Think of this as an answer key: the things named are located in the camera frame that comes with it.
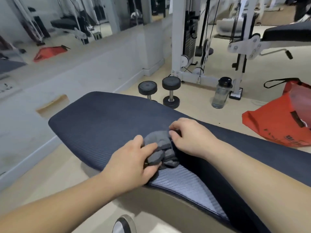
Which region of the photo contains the person's left hand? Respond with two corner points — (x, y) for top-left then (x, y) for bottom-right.
(102, 135), (162, 186)

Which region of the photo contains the person's right hand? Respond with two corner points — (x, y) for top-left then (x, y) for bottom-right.
(169, 117), (219, 160)

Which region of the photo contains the grey microfibre cloth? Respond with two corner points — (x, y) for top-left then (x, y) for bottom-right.
(142, 130), (180, 169)

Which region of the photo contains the dark blue padded bench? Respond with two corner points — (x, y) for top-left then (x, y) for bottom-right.
(48, 91), (311, 233)

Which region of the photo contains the person's left forearm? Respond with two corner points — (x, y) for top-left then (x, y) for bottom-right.
(0, 172), (122, 233)

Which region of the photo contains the person's right forearm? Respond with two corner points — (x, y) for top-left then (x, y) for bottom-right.
(206, 143), (311, 233)

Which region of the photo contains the clear water bottle black lid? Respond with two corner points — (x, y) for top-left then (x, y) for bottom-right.
(211, 77), (233, 109)

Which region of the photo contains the black white sneaker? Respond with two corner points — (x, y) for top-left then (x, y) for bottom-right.
(113, 215), (136, 233)

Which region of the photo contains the black round dumbbell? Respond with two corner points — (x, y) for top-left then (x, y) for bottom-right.
(138, 81), (158, 103)
(162, 76), (181, 109)

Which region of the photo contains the red shopping bag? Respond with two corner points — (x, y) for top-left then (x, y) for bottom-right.
(242, 78), (311, 148)

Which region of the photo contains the black round machine base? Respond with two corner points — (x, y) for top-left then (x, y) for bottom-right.
(195, 46), (214, 57)

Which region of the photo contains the clear plastic bag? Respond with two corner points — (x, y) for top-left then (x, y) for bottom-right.
(289, 88), (311, 129)

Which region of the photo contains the white box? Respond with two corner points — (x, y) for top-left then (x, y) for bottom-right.
(216, 18), (258, 33)

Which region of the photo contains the black machine seat pad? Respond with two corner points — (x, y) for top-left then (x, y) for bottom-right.
(262, 21), (311, 42)

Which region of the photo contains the white cable machine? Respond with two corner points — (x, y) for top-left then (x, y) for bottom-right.
(170, 0), (293, 101)

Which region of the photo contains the grey wall socket panel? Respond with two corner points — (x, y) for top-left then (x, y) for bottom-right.
(0, 79), (21, 95)

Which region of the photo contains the wall mirror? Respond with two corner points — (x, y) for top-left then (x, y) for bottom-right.
(0, 0), (170, 75)

